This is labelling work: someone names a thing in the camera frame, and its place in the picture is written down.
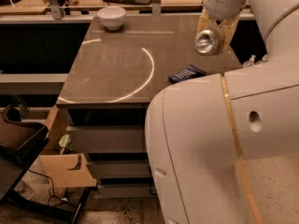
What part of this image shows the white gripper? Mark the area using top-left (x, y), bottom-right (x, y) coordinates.
top-left (197, 0), bottom-right (247, 54)

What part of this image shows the silver green 7up can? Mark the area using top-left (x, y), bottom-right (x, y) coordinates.
top-left (194, 29), bottom-right (221, 56)

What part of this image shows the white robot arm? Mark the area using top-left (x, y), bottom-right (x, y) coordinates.
top-left (145, 0), bottom-right (299, 224)

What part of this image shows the left clear pump bottle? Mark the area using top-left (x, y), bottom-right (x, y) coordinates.
top-left (242, 55), bottom-right (255, 68)

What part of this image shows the clear pump bottle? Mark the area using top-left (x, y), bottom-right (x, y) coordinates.
top-left (258, 54), bottom-right (269, 63)
top-left (242, 55), bottom-right (255, 68)

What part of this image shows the dark blue snack packet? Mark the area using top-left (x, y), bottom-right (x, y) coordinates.
top-left (168, 64), bottom-right (206, 84)

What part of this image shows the right clear pump bottle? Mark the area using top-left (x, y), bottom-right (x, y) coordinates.
top-left (258, 54), bottom-right (269, 63)

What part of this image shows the grey drawer cabinet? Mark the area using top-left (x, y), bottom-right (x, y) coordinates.
top-left (57, 14), bottom-right (240, 198)

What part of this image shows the white ceramic bowl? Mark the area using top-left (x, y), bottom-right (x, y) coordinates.
top-left (97, 7), bottom-right (126, 30)

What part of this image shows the middle grey drawer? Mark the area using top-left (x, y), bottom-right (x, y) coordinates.
top-left (87, 160), bottom-right (150, 179)

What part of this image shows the grey drawer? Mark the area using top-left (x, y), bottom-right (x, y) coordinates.
top-left (97, 183), bottom-right (157, 199)
top-left (66, 126), bottom-right (146, 153)
top-left (87, 160), bottom-right (150, 179)

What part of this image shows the top grey drawer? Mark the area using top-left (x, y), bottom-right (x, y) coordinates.
top-left (66, 126), bottom-right (146, 153)

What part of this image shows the green white small packet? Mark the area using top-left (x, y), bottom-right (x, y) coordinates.
top-left (59, 134), bottom-right (73, 153)

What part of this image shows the bottom grey drawer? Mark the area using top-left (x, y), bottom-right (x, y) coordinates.
top-left (97, 183), bottom-right (157, 199)

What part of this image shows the beige cardboard piece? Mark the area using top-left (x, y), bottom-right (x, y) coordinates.
top-left (40, 105), bottom-right (97, 198)

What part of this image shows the dark brown tray cart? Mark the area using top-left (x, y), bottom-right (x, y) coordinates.
top-left (0, 105), bottom-right (92, 224)

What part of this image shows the black floor cable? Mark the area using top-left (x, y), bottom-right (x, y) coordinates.
top-left (28, 167), bottom-right (78, 208)

